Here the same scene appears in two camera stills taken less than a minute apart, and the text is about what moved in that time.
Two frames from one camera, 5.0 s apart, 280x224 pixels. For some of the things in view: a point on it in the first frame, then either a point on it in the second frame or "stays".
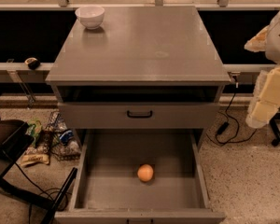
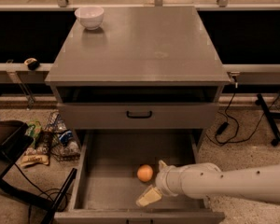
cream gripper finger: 259,42 to 161,165
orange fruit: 145,173 stays
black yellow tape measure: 33,63 stays
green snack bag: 35,129 stays
